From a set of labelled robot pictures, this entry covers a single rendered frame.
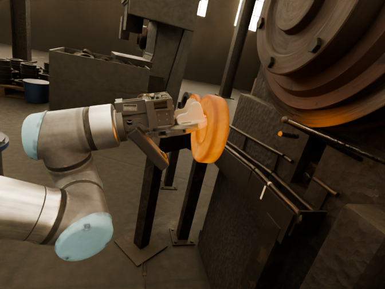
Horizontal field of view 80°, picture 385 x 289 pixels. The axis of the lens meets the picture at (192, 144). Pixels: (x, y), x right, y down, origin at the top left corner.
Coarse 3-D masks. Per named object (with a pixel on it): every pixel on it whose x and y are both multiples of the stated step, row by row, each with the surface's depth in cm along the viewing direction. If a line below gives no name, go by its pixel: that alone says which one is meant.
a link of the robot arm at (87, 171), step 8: (88, 160) 49; (48, 168) 46; (56, 168) 45; (64, 168) 45; (72, 168) 46; (80, 168) 47; (88, 168) 49; (56, 176) 46; (64, 176) 46; (72, 176) 46; (80, 176) 46; (88, 176) 48; (96, 176) 50; (56, 184) 47; (64, 184) 45
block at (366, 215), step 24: (360, 216) 37; (384, 216) 37; (336, 240) 40; (360, 240) 36; (384, 240) 33; (312, 264) 44; (336, 264) 39; (360, 264) 36; (384, 264) 36; (312, 288) 43; (336, 288) 39; (360, 288) 37; (384, 288) 39
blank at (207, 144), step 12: (204, 96) 54; (216, 96) 51; (204, 108) 53; (216, 108) 47; (216, 120) 46; (228, 120) 47; (192, 132) 59; (204, 132) 57; (216, 132) 46; (192, 144) 58; (204, 144) 50; (216, 144) 47; (204, 156) 50; (216, 156) 49
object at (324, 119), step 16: (272, 96) 62; (368, 96) 38; (384, 96) 35; (288, 112) 56; (304, 112) 51; (320, 112) 47; (336, 112) 43; (352, 112) 40; (368, 112) 37; (384, 112) 39
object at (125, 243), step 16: (160, 144) 88; (176, 144) 95; (144, 176) 107; (160, 176) 108; (144, 192) 109; (144, 208) 111; (144, 224) 113; (128, 240) 123; (144, 240) 119; (160, 240) 127; (128, 256) 114; (144, 256) 115
